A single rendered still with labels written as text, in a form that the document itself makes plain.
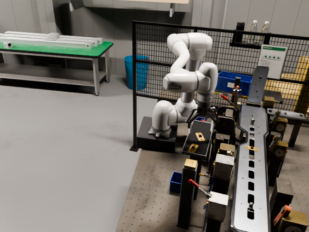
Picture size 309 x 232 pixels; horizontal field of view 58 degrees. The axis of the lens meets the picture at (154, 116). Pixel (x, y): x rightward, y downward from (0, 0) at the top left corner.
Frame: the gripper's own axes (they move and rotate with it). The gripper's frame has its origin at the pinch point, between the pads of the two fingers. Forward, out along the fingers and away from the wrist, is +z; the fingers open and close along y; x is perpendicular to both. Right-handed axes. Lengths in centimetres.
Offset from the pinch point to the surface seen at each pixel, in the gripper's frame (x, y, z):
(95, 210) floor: 56, -73, 121
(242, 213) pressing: -45, 11, 20
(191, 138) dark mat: -0.8, -5.7, 4.5
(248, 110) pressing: 60, 61, 20
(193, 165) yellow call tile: -25.7, -10.7, 4.5
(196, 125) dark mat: 13.4, 1.4, 4.5
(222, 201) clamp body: -42.3, 0.9, 14.5
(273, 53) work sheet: 94, 92, -18
